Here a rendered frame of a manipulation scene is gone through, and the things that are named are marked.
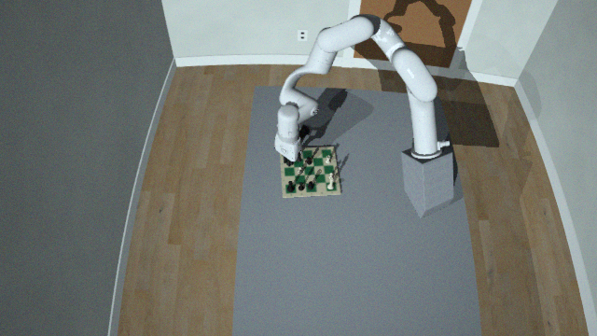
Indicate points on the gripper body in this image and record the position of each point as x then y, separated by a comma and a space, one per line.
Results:
289, 150

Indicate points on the green and cream chessboard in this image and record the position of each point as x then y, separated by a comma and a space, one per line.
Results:
317, 172

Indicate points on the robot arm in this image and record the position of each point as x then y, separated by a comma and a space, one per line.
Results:
421, 86

